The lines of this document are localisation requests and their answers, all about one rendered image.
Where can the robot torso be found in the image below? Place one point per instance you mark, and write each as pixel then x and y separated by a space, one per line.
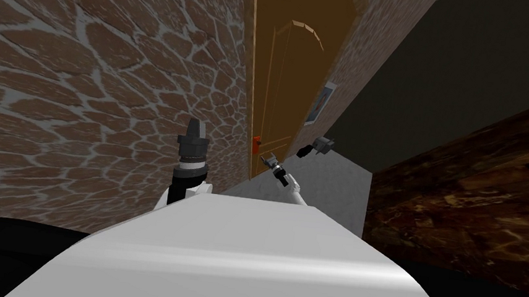
pixel 241 265

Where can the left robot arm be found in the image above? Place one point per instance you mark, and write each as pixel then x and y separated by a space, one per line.
pixel 296 190

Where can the orange-brown wooden door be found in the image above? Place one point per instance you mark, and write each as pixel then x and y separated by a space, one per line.
pixel 296 87

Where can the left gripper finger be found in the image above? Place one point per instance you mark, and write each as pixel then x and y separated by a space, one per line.
pixel 273 157
pixel 265 161

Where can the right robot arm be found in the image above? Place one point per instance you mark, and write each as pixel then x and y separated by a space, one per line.
pixel 304 151

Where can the framed wall picture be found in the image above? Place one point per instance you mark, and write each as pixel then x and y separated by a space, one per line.
pixel 320 104

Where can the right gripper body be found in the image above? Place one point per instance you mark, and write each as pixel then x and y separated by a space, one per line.
pixel 321 146

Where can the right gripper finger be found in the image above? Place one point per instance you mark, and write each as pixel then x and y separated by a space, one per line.
pixel 331 149
pixel 330 140

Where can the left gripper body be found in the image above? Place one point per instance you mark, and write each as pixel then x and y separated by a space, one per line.
pixel 274 165

